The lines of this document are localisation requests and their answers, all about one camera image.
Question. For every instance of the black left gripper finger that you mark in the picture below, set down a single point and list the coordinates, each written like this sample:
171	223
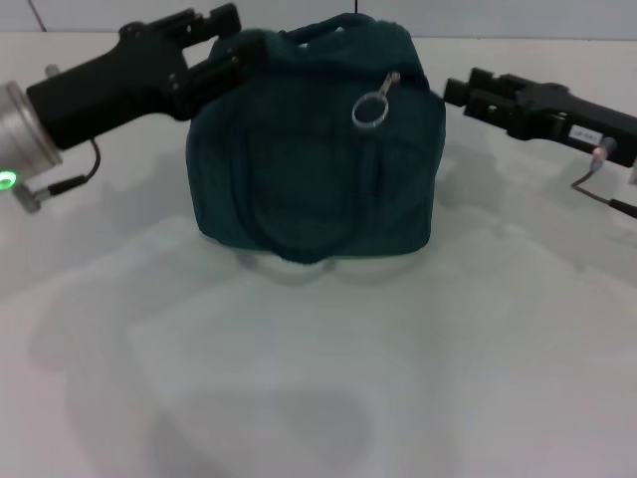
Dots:
194	25
219	74

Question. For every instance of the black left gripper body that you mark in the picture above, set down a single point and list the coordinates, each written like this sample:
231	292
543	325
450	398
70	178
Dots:
109	84

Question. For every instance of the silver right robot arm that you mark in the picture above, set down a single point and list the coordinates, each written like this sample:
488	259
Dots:
634	174

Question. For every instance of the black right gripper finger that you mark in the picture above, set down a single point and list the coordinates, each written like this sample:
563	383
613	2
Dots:
497	82
478	102

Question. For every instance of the dark teal insulated lunch bag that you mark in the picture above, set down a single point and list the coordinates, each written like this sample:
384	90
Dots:
318	174

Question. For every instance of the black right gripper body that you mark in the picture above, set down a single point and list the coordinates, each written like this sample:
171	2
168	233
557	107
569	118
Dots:
572	117

